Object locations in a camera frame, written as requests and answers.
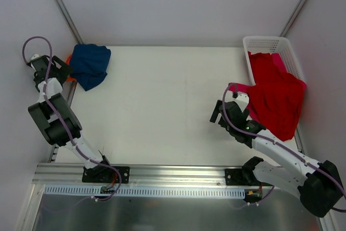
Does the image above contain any pink t-shirt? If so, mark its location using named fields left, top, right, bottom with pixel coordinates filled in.
left=228, top=54, right=308, bottom=94

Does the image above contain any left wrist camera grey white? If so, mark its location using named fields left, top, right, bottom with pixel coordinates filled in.
left=30, top=54, right=41, bottom=63

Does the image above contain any folded orange t-shirt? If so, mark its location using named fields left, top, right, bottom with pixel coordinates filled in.
left=66, top=55, right=76, bottom=82

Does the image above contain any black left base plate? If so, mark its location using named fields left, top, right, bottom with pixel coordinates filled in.
left=82, top=165, right=130, bottom=184

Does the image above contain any aluminium mounting rail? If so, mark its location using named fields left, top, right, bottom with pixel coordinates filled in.
left=32, top=163, right=241, bottom=187

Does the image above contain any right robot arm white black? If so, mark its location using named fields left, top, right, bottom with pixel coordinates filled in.
left=210, top=99, right=345, bottom=218

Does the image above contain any aluminium frame post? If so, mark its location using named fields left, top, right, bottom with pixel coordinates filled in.
left=279, top=0, right=309, bottom=37
left=54, top=0, right=84, bottom=44

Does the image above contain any white plastic basket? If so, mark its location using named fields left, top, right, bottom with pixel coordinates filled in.
left=243, top=36, right=305, bottom=85

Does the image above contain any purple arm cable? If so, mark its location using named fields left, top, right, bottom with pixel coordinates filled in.
left=222, top=82, right=346, bottom=213
left=22, top=36, right=122, bottom=202

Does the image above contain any white slotted cable duct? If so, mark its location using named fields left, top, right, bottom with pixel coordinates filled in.
left=44, top=184, right=245, bottom=200

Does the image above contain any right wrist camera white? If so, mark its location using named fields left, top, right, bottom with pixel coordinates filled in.
left=234, top=92, right=249, bottom=111

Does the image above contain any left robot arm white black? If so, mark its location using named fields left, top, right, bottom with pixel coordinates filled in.
left=28, top=54, right=118, bottom=184

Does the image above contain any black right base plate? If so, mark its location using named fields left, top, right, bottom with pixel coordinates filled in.
left=224, top=168, right=249, bottom=186

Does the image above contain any red t-shirt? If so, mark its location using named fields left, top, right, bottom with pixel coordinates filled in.
left=244, top=51, right=307, bottom=142

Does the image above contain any navy blue printed t-shirt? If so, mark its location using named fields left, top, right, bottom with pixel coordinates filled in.
left=69, top=44, right=111, bottom=91

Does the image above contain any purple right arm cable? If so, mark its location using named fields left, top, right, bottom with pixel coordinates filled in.
left=222, top=82, right=346, bottom=213

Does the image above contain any right aluminium frame post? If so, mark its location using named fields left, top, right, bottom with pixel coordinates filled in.
left=279, top=0, right=309, bottom=37

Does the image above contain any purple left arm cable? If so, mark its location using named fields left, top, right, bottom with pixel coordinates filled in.
left=22, top=36, right=122, bottom=202

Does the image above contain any left aluminium frame post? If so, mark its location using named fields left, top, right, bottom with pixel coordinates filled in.
left=54, top=0, right=84, bottom=44

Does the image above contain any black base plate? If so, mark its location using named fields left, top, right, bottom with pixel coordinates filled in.
left=82, top=165, right=130, bottom=184
left=224, top=168, right=249, bottom=186

